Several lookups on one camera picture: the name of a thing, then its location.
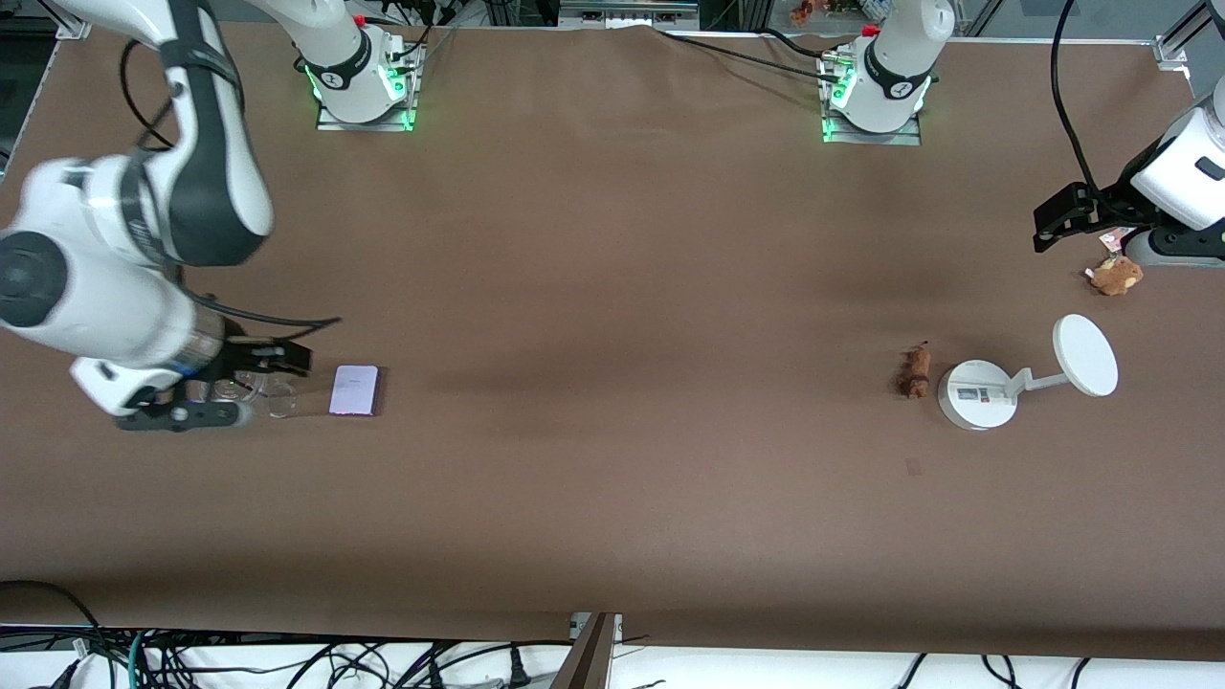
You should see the brown plush toy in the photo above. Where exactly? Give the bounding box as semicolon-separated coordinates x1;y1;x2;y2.
1086;230;1146;297

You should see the aluminium frame bar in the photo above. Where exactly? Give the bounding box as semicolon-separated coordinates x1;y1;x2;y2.
559;0;702;31

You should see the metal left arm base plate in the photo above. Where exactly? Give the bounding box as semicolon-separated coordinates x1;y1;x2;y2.
820;53;924;146

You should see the white round desk lamp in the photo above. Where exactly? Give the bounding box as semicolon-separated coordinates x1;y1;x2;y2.
937;314;1120;433

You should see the brown lion statue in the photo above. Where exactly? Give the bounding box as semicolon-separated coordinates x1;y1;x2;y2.
897;342;932;399

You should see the brown table cover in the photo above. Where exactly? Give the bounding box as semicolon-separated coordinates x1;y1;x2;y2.
0;19;1225;661

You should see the clear plastic cup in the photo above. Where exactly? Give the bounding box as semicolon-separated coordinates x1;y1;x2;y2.
187;371;300;420

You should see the short black table cable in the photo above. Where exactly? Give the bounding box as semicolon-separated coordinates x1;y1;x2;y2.
761;27;845;60

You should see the long black table cable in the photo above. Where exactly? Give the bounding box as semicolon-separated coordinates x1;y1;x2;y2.
657;31;843;83

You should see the thick black floor cable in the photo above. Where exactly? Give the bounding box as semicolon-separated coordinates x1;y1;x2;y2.
0;579;108;663

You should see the lavender phone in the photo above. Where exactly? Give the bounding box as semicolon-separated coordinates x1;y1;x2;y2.
328;365;381;418

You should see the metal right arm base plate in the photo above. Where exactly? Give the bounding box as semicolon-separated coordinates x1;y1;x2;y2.
316;38;423;133

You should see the brown table support beam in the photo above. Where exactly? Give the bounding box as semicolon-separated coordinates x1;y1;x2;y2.
549;612;619;689

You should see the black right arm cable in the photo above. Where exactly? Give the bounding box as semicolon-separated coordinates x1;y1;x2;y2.
119;38;342;332

